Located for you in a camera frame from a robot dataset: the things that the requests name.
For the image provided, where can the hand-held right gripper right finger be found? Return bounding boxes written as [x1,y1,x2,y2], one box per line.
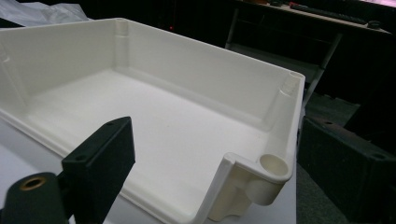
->
[297,117,396,224]

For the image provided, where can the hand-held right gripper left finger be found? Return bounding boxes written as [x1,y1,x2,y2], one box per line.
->
[61,116,136,224]

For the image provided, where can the white plastic tray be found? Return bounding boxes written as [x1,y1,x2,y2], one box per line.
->
[0,17,306,224]

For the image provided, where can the desk with metal legs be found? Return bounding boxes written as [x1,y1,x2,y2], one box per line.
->
[224,0,394,110]

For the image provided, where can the black keyboard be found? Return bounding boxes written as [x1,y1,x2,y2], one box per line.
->
[289,2,368,26]

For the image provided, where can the white plastic sheet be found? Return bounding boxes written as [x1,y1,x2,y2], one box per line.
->
[0,0,92,28]

